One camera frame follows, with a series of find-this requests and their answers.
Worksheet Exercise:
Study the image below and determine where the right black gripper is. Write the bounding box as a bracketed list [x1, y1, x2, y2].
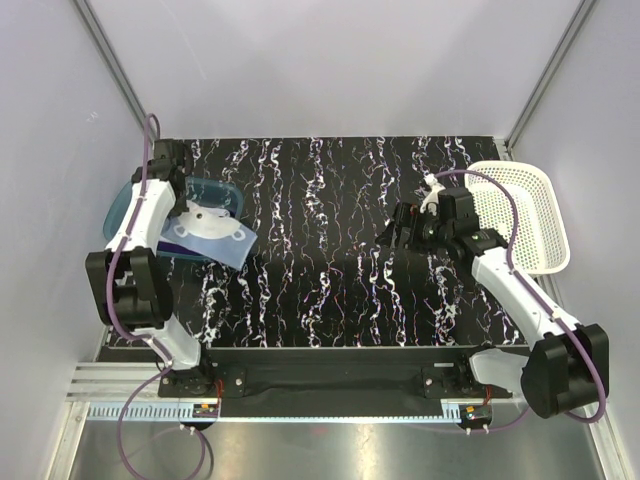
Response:
[374, 202, 453, 256]

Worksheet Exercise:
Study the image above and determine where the blue-edged white towel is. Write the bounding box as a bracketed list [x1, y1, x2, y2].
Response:
[160, 201, 257, 270]

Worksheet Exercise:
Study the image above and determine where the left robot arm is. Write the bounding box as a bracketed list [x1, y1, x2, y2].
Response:
[85, 139, 216, 396]

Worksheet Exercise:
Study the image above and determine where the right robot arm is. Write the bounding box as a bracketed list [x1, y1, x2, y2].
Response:
[376, 188, 609, 422]

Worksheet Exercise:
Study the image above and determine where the white plastic basket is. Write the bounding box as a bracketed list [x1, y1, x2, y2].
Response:
[464, 160, 570, 277]

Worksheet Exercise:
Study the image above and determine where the teal translucent tray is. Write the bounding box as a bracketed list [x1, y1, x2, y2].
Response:
[102, 176, 244, 262]

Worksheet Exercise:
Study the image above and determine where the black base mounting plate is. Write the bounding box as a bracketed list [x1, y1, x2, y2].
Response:
[159, 347, 510, 422]

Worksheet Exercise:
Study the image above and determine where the right connector board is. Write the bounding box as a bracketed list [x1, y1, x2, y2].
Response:
[461, 403, 493, 424]

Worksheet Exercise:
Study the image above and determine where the connector board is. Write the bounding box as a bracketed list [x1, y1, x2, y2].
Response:
[461, 403, 493, 424]
[193, 402, 221, 419]

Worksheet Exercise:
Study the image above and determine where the left connector board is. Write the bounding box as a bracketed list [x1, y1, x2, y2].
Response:
[193, 402, 221, 419]

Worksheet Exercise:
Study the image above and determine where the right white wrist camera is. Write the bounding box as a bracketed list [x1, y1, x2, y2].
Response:
[420, 174, 445, 214]

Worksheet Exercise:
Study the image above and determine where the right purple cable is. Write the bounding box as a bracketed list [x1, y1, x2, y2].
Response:
[412, 169, 612, 435]

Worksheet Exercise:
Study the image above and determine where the purple cable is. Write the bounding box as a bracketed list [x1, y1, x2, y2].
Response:
[107, 113, 216, 479]
[412, 169, 612, 435]

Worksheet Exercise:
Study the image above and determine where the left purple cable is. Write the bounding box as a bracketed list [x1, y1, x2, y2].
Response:
[107, 113, 216, 479]

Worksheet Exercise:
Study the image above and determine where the aluminium rail frame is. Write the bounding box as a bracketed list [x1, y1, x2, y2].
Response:
[48, 363, 634, 479]

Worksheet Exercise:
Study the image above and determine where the left aluminium corner post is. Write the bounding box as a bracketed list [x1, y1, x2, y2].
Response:
[70, 0, 147, 130]

